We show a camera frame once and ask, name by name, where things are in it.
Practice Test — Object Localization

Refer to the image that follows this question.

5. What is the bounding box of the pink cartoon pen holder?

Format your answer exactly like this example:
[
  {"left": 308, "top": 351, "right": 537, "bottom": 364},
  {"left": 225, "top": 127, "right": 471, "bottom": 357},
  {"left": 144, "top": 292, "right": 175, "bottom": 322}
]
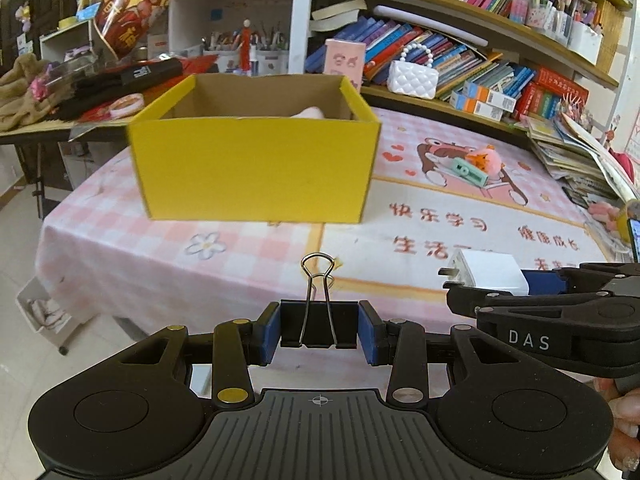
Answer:
[{"left": 322, "top": 39, "right": 367, "bottom": 90}]

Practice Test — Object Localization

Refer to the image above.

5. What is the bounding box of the black binder clip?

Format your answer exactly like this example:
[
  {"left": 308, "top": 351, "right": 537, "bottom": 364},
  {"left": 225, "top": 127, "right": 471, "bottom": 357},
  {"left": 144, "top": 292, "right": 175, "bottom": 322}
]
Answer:
[{"left": 280, "top": 252, "right": 358, "bottom": 350}]

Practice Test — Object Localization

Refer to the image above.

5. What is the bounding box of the stack of magazines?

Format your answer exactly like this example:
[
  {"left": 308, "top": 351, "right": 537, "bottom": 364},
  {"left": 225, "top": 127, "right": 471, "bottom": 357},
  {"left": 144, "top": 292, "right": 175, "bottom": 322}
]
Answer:
[{"left": 524, "top": 113, "right": 639, "bottom": 203}]

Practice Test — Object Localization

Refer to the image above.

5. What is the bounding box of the red dressed figurine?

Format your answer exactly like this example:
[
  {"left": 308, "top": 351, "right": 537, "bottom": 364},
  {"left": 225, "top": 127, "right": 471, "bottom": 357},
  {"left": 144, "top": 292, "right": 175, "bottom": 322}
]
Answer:
[{"left": 239, "top": 18, "right": 252, "bottom": 74}]

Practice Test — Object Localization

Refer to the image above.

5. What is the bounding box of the white shelf cabinet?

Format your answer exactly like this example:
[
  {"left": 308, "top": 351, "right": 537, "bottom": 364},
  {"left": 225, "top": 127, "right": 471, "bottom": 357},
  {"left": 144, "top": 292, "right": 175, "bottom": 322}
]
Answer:
[{"left": 40, "top": 0, "right": 304, "bottom": 74}]

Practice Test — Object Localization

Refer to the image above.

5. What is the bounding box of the white charger plug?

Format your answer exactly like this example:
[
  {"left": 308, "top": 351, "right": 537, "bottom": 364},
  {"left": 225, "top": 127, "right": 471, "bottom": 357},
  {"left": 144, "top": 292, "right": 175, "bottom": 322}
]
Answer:
[{"left": 438, "top": 248, "right": 529, "bottom": 296}]

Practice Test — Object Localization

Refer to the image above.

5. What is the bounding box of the person's right hand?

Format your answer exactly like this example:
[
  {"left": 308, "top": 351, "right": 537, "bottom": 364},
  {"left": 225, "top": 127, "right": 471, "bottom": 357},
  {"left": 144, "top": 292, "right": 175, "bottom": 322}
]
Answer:
[{"left": 593, "top": 378, "right": 640, "bottom": 472}]

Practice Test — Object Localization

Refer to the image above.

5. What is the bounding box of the wooden bookshelf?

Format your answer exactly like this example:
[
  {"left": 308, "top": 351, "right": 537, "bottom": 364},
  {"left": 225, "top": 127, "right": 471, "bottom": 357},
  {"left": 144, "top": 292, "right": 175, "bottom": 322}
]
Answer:
[{"left": 304, "top": 0, "right": 637, "bottom": 137}]

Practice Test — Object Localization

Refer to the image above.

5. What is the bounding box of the white quilted pearl handbag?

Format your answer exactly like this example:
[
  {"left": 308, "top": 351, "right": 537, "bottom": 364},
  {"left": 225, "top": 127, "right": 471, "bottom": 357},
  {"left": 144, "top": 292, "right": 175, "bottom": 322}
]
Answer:
[{"left": 387, "top": 42, "right": 439, "bottom": 100}]

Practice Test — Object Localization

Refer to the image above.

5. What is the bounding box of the pink item inside box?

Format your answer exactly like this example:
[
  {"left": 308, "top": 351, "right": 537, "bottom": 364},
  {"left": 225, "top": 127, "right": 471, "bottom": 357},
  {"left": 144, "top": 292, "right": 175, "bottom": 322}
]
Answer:
[{"left": 293, "top": 106, "right": 326, "bottom": 120}]

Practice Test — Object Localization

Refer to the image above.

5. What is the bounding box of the red figure foil balloon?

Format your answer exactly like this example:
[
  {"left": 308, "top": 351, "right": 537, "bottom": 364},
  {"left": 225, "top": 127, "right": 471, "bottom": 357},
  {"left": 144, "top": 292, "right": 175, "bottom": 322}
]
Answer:
[{"left": 93, "top": 0, "right": 169, "bottom": 60}]

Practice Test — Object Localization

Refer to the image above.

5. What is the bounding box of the pink checkered tablecloth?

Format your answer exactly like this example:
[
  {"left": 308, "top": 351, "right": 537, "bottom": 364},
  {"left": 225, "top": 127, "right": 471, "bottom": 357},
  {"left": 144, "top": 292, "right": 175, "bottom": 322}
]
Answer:
[{"left": 36, "top": 110, "right": 608, "bottom": 333}]

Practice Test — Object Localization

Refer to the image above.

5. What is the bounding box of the black side table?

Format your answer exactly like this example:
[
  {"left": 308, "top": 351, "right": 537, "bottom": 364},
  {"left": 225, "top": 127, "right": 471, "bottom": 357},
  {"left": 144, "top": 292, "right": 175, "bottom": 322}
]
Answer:
[{"left": 1, "top": 119, "right": 128, "bottom": 219}]

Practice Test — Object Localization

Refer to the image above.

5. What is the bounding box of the mint green toy camera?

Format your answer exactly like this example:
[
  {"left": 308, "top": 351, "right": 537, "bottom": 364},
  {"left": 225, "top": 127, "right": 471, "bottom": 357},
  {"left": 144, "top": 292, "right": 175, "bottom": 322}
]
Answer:
[{"left": 451, "top": 157, "right": 488, "bottom": 188}]

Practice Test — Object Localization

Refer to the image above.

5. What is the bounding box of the brown plush fabric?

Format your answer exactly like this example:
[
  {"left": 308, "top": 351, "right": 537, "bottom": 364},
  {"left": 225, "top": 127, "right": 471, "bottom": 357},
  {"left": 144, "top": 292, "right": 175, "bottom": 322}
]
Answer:
[{"left": 0, "top": 53, "right": 68, "bottom": 133}]

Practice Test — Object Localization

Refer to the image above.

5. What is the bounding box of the yellow cardboard box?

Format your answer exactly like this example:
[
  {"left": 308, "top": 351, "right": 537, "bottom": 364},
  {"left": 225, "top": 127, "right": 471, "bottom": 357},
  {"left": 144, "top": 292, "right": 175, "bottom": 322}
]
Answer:
[{"left": 127, "top": 74, "right": 381, "bottom": 223}]

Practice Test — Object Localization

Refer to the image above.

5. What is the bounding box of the red thick dictionary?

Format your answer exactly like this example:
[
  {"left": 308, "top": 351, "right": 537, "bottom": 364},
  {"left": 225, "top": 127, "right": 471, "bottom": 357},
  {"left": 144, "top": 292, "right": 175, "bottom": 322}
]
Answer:
[{"left": 534, "top": 67, "right": 589, "bottom": 105}]

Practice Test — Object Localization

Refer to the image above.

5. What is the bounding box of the black long box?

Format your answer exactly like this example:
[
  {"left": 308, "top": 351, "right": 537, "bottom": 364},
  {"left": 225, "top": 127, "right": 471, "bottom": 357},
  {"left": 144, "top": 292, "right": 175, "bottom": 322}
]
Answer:
[{"left": 120, "top": 58, "right": 183, "bottom": 91}]

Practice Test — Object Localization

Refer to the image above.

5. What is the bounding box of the pink fluffy plush toy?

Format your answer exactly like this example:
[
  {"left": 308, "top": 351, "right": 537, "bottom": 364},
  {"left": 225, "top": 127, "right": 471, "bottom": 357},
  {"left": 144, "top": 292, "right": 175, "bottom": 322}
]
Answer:
[{"left": 464, "top": 145, "right": 503, "bottom": 179}]

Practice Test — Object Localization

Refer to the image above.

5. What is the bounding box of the black smartphone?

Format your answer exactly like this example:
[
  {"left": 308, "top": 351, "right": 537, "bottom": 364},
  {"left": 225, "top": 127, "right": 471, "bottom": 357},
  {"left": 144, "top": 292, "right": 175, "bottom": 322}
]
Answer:
[{"left": 627, "top": 218, "right": 640, "bottom": 263}]

